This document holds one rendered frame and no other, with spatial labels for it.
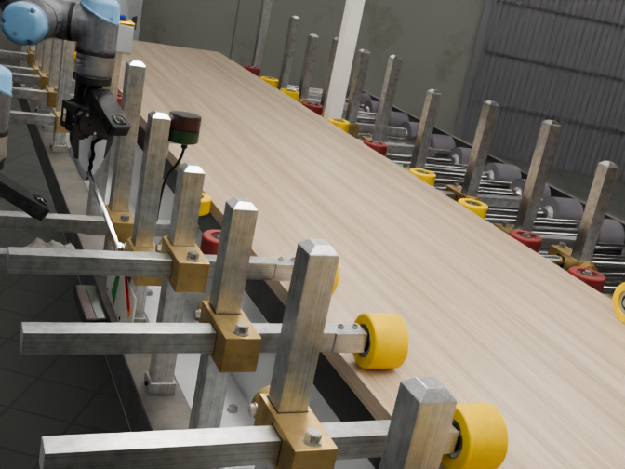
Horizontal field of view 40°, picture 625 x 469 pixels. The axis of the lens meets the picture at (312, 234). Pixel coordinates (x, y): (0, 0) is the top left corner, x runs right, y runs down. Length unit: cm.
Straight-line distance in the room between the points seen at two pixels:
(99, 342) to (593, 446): 66
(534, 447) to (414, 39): 708
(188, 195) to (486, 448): 61
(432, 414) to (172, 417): 80
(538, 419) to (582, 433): 6
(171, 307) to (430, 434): 79
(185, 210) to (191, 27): 710
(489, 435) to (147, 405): 64
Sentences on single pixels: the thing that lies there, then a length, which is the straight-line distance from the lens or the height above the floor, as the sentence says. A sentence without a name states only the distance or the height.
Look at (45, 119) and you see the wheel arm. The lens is 281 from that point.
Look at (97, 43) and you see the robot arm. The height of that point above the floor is 121.
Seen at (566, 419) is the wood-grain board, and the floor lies 90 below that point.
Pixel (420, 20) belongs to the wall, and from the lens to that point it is 811.
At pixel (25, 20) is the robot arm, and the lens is 162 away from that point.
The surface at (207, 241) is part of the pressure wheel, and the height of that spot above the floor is 90.
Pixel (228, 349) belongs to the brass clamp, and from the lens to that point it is 111.
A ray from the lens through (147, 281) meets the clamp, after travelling 160.
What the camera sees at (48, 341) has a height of 95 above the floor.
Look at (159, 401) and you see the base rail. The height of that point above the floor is 70.
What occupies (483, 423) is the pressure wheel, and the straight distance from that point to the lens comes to 104.
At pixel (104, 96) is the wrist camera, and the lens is 177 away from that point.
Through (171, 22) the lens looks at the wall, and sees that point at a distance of 849.
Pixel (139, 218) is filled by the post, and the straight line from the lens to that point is 163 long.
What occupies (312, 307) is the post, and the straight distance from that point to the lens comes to 91.
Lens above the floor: 145
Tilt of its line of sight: 18 degrees down
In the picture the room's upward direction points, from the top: 11 degrees clockwise
